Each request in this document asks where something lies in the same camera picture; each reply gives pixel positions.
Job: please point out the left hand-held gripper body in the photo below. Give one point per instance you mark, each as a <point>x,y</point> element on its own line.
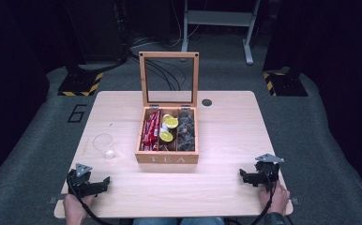
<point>80,181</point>

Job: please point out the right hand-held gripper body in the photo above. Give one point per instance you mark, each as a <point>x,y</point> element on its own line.
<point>267,172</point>

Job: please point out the person's left hand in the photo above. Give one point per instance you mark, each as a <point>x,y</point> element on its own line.
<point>76,207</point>

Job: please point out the person's right hand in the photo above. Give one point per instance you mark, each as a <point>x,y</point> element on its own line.
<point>279,200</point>

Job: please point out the wooden tea box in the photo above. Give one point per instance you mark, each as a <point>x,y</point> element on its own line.
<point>166,157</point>

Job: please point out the bunch of red stick packets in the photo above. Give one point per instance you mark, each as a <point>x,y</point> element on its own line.
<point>150,131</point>

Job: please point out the pile of dark tea bags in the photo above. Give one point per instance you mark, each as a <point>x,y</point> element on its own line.
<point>186,132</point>

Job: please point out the yellow tea packets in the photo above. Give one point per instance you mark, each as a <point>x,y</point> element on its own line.
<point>166,136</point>

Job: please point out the black stand hazard-striped base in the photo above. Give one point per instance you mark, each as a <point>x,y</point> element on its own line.
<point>82,84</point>
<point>287,86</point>

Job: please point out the lemon slice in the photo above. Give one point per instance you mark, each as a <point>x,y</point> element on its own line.
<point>172,123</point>
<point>166,117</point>

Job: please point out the black cabinet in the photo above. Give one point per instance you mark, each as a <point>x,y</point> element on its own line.
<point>96,28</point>

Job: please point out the grey table bracket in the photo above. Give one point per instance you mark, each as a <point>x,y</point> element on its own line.
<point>294,201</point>
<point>56,200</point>

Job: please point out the white metal desk frame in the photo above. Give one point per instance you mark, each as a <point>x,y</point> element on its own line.
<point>219,18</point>

